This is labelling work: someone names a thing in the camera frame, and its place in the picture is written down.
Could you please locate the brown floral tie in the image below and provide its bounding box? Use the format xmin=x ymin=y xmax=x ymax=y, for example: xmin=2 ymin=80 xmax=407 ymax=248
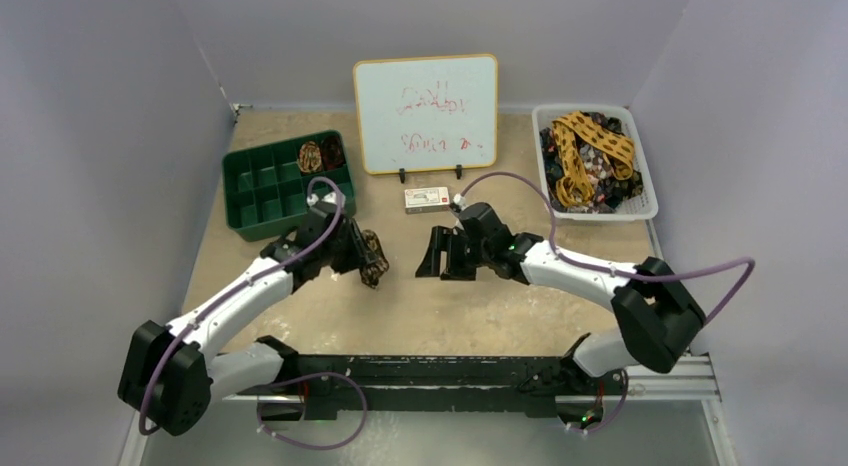
xmin=359 ymin=229 xmax=390 ymax=289

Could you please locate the small white cardboard box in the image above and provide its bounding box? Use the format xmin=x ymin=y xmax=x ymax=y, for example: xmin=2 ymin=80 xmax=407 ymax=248
xmin=404 ymin=186 xmax=450 ymax=214

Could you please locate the green compartment tray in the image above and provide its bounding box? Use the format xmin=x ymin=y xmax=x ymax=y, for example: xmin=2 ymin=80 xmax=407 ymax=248
xmin=221 ymin=130 xmax=357 ymax=242

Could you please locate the white plastic basket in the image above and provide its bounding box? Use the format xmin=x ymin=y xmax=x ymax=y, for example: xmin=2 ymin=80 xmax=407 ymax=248
xmin=532 ymin=103 xmax=658 ymax=222

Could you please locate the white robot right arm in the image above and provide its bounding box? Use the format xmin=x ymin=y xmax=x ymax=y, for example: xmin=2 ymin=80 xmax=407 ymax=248
xmin=415 ymin=202 xmax=707 ymax=393

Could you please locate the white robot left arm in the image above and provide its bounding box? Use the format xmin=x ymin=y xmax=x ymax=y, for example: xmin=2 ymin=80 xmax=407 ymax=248
xmin=117 ymin=198 xmax=388 ymax=436

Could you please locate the dark floral ties pile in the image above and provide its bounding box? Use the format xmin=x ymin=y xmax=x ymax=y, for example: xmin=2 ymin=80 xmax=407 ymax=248
xmin=539 ymin=111 xmax=645 ymax=216

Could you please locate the rolled yellow patterned tie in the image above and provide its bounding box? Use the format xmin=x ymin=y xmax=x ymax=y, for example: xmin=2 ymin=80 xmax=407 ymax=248
xmin=297 ymin=141 xmax=323 ymax=175

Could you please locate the yellow spotted tie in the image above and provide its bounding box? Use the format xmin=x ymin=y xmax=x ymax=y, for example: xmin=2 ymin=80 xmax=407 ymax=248
xmin=551 ymin=111 xmax=637 ymax=209

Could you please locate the rolled dark red tie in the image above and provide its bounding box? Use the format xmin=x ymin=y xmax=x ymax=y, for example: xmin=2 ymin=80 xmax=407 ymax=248
xmin=319 ymin=134 xmax=346 ymax=171

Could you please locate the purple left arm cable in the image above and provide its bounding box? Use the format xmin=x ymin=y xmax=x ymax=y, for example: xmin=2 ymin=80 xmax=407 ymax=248
xmin=137 ymin=176 xmax=370 ymax=450

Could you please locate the whiteboard with yellow frame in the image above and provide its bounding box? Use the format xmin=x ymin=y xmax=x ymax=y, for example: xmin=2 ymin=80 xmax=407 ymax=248
xmin=352 ymin=53 xmax=499 ymax=178

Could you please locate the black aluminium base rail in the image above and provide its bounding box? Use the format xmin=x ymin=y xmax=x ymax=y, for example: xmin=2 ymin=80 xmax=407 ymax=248
xmin=139 ymin=350 xmax=721 ymax=425

